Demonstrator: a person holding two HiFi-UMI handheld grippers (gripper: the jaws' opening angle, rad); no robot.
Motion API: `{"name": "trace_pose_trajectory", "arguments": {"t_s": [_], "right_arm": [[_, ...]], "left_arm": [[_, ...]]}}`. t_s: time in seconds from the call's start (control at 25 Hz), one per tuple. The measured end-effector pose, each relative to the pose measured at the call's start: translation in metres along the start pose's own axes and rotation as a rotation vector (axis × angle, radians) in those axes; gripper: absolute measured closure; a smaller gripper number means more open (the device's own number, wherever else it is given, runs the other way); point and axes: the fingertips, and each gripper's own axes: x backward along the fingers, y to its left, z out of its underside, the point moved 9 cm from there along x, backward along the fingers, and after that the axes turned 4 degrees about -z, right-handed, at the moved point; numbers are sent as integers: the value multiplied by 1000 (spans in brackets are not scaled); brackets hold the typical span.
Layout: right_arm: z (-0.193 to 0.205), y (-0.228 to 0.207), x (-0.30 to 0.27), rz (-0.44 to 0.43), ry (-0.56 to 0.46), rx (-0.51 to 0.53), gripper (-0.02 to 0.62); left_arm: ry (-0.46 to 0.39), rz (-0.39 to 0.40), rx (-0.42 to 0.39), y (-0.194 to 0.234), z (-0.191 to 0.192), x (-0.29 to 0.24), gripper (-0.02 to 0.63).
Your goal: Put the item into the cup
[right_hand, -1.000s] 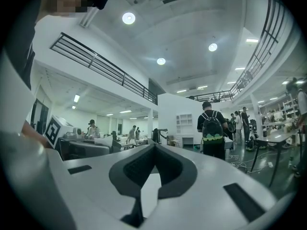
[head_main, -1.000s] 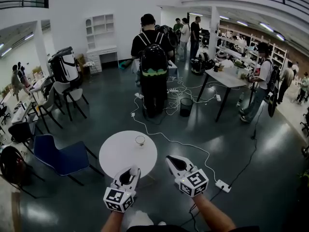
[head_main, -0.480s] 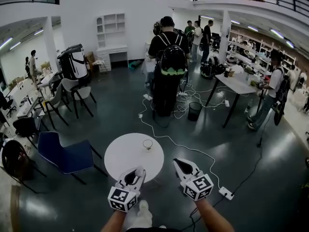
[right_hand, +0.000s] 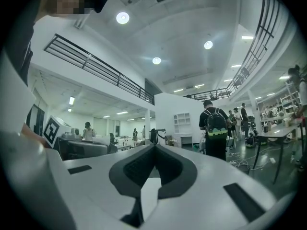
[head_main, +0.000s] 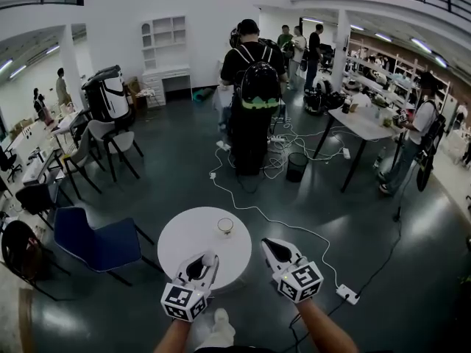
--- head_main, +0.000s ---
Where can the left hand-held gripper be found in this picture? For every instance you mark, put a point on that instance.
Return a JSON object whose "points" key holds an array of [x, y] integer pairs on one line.
{"points": [[180, 300]]}

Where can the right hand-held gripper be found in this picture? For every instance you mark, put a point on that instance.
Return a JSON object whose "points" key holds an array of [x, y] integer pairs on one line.
{"points": [[300, 281]]}

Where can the white round item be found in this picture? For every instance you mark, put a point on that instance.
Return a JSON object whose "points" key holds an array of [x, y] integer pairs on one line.
{"points": [[208, 259]]}

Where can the clear glass cup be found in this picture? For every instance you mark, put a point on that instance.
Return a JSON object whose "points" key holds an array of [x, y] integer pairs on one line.
{"points": [[225, 226]]}

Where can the person's left forearm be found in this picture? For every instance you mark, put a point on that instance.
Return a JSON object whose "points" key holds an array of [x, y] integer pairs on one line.
{"points": [[173, 338]]}

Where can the person's right forearm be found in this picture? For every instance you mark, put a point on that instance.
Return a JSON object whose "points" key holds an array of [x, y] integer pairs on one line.
{"points": [[327, 329]]}

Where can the white round table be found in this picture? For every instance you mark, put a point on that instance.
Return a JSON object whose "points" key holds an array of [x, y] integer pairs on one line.
{"points": [[191, 239]]}

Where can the person's leg with white shoe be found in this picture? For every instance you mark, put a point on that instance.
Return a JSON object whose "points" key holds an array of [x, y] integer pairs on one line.
{"points": [[221, 329]]}

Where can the white power strip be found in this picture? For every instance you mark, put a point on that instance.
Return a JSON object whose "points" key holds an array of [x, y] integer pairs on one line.
{"points": [[347, 294], [346, 153], [223, 145]]}

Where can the black mesh wastebasket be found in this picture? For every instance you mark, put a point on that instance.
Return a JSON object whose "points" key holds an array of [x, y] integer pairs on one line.
{"points": [[296, 167]]}

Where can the blue upholstered chair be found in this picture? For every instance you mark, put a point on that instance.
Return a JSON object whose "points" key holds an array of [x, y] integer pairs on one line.
{"points": [[99, 241]]}

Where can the white rectangular table black legs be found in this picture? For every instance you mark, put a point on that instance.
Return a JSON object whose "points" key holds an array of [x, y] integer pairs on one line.
{"points": [[364, 123]]}

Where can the grey chair with black legs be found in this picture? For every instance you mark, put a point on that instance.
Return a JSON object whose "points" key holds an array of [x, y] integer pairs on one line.
{"points": [[114, 138], [79, 153]]}

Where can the black backpack with green trim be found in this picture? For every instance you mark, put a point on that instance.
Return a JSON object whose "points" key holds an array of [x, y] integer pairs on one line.
{"points": [[259, 83]]}

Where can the black fabric chair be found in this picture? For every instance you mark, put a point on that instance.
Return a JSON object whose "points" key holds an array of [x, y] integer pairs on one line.
{"points": [[37, 199]]}

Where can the black round-back chair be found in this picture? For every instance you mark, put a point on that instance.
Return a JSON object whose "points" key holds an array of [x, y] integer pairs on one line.
{"points": [[22, 248]]}

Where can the black and white machine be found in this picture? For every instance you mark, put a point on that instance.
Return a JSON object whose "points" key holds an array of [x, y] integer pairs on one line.
{"points": [[108, 94]]}

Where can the white shelf cabinet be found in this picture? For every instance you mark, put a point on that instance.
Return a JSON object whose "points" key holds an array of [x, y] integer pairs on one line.
{"points": [[165, 57]]}

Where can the black office chair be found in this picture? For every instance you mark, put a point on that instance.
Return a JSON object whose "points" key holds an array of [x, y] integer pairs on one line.
{"points": [[8, 164]]}

